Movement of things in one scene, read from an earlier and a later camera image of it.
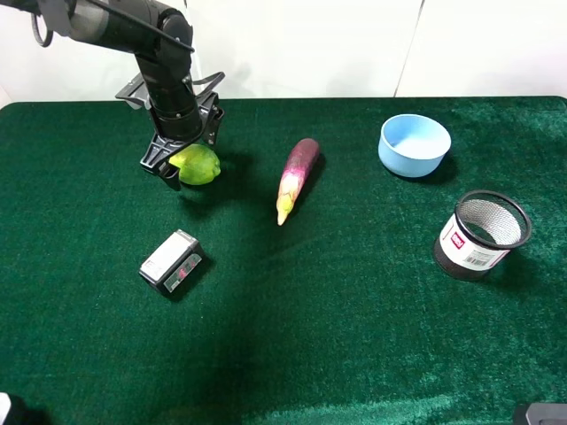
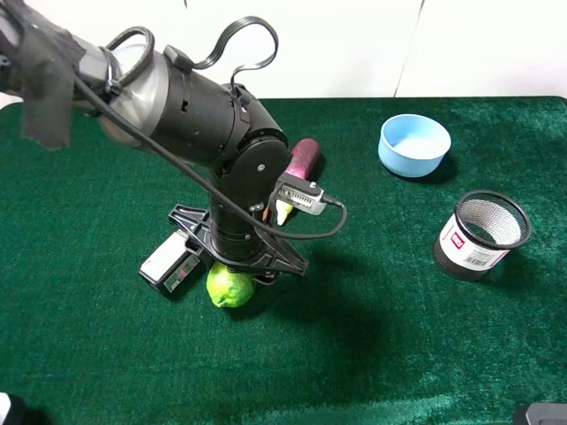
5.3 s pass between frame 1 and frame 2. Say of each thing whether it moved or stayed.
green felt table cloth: stayed
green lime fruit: moved
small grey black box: stayed
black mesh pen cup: stayed
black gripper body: moved
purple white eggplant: stayed
